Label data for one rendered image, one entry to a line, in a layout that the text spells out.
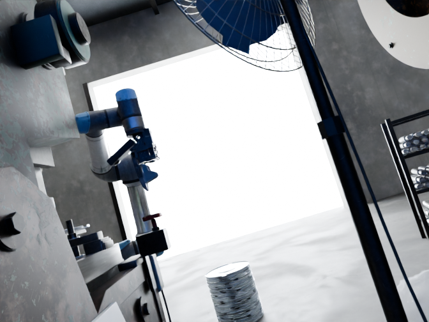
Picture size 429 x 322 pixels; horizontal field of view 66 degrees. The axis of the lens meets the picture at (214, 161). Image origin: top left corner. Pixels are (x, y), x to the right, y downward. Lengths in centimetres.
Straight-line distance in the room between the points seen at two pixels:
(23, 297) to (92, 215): 538
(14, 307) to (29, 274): 6
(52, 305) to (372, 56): 617
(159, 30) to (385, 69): 391
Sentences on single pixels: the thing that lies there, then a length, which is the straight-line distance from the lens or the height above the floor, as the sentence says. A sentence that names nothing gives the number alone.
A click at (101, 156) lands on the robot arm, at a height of 105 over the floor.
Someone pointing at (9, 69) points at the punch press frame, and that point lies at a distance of 93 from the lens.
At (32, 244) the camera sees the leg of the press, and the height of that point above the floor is 76.
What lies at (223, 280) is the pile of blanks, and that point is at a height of 28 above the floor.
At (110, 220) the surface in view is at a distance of 586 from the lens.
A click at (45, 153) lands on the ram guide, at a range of 113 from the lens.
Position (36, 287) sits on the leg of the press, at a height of 70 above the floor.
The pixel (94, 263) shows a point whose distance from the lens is 93.
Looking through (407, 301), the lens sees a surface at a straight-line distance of 164.
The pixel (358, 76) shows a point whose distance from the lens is 624.
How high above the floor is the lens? 75
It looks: 6 degrees up
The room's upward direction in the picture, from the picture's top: 17 degrees counter-clockwise
